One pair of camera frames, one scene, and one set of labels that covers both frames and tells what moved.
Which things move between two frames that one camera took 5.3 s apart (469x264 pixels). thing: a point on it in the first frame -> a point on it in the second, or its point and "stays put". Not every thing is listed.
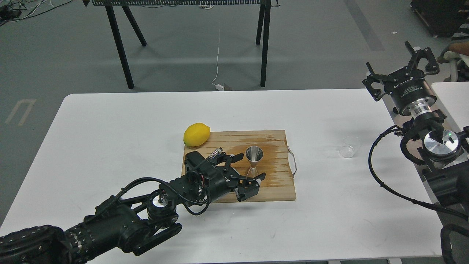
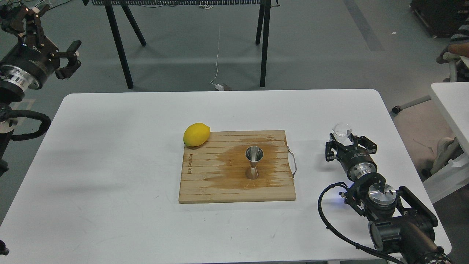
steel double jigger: (253, 154) stays put
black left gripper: (219, 180) -> (28, 66)
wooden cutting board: (279, 184) stays put
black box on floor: (443, 17) stays put
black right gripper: (414, 96) -> (357, 161)
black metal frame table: (264, 11) stays put
